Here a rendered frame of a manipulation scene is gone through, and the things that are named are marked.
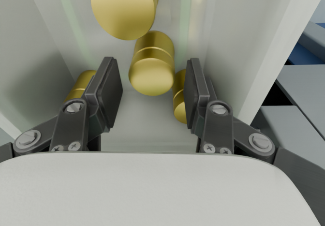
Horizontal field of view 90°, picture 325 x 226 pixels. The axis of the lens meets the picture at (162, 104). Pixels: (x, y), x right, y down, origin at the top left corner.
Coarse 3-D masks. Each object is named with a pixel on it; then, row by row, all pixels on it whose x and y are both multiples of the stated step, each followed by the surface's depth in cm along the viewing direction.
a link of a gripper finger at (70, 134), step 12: (60, 108) 8; (72, 108) 8; (84, 108) 8; (60, 120) 7; (72, 120) 7; (84, 120) 7; (60, 132) 7; (72, 132) 7; (84, 132) 7; (60, 144) 6; (72, 144) 6; (84, 144) 6; (96, 144) 9
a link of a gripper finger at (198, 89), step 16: (192, 64) 10; (192, 80) 9; (208, 80) 10; (192, 96) 9; (208, 96) 8; (192, 112) 9; (192, 128) 10; (240, 128) 8; (240, 144) 7; (256, 144) 7; (272, 144) 7
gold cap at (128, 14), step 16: (96, 0) 8; (112, 0) 8; (128, 0) 8; (144, 0) 8; (96, 16) 9; (112, 16) 9; (128, 16) 9; (144, 16) 9; (112, 32) 9; (128, 32) 9; (144, 32) 9
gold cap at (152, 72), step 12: (144, 36) 13; (156, 36) 13; (144, 48) 12; (156, 48) 12; (168, 48) 12; (132, 60) 12; (144, 60) 11; (156, 60) 11; (168, 60) 11; (132, 72) 11; (144, 72) 11; (156, 72) 11; (168, 72) 11; (132, 84) 12; (144, 84) 12; (156, 84) 12; (168, 84) 12
